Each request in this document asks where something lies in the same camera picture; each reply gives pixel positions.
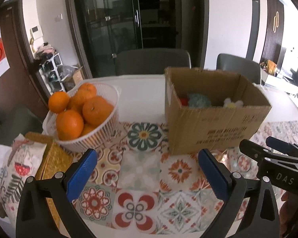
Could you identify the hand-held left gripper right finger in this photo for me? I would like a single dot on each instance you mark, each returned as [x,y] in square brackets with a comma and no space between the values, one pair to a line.
[213,176]

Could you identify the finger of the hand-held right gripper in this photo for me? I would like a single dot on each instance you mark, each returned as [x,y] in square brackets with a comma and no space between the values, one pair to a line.
[285,146]
[253,150]

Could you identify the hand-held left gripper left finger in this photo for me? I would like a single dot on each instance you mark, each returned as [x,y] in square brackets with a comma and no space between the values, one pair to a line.
[80,176]

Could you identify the brown cardboard box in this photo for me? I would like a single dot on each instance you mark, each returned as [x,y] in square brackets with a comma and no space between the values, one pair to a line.
[208,129]

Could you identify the white bunny plush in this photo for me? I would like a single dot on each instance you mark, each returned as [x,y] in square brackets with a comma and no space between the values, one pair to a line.
[233,103]

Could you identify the green and red knitted plush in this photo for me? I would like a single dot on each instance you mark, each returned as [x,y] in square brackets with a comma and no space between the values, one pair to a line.
[198,101]

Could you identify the person's right hand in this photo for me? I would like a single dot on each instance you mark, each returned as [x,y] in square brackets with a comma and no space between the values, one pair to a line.
[286,203]

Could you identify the white slatted fruit basket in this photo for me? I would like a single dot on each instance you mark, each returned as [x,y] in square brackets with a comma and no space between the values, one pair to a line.
[101,136]

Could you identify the tile-patterned tablecloth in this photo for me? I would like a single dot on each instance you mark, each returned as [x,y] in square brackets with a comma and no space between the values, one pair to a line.
[139,168]

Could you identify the pile of oranges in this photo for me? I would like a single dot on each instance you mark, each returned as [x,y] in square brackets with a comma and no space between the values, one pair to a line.
[96,110]

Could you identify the yellow bag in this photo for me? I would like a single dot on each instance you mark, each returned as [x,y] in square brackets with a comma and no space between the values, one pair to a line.
[271,67]

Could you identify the small box with plastic bag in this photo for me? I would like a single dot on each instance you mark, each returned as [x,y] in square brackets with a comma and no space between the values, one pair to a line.
[70,75]

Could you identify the white shoe rack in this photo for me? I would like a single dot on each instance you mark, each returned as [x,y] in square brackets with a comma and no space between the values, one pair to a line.
[52,75]

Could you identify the brown entrance door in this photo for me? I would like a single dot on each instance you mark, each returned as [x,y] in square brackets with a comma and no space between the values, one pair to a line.
[17,74]

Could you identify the dark interior door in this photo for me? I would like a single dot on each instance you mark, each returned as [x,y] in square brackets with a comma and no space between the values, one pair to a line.
[253,29]

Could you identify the pile of clothes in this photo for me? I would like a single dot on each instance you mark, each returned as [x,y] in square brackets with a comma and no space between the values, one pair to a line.
[46,50]

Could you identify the white intercom panel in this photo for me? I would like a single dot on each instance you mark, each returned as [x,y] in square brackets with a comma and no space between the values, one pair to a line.
[36,32]

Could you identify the black glass sliding doors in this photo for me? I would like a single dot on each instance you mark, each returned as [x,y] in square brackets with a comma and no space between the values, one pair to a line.
[119,29]

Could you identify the dark slatted wall panel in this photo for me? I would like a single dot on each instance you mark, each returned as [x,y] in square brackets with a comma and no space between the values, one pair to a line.
[269,44]

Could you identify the gold wall ornament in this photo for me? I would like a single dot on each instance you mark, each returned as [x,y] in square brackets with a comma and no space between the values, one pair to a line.
[276,22]

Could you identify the white light switch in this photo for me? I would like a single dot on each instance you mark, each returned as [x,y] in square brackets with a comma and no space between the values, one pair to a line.
[58,17]

